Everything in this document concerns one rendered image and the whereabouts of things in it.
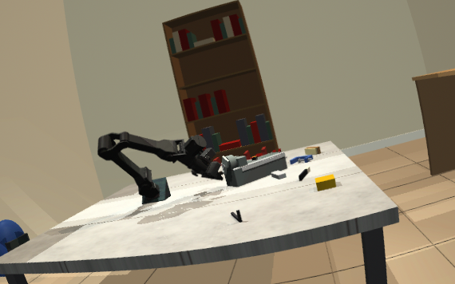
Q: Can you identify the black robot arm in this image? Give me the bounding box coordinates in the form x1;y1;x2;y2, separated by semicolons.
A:
97;132;216;201

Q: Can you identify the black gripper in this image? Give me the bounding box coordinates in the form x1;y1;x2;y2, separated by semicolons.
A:
188;155;224;181

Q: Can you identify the blue c-clamp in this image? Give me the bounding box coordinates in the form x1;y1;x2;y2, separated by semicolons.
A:
289;155;313;164

